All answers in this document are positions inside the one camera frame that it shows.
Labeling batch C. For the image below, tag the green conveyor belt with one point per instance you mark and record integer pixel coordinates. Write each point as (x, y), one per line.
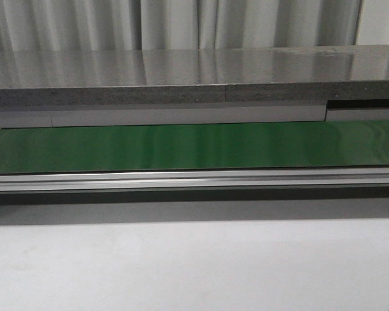
(194, 146)

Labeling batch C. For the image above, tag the white pleated curtain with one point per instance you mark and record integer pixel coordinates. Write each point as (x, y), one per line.
(150, 25)

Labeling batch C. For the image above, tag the grey rail segment right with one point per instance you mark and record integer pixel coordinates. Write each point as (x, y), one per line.
(357, 110)

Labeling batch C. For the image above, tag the front aluminium conveyor rail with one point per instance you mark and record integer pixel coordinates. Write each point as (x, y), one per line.
(194, 179)

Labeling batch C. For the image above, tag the rear grey conveyor rail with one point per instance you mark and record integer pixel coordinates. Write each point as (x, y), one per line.
(167, 114)

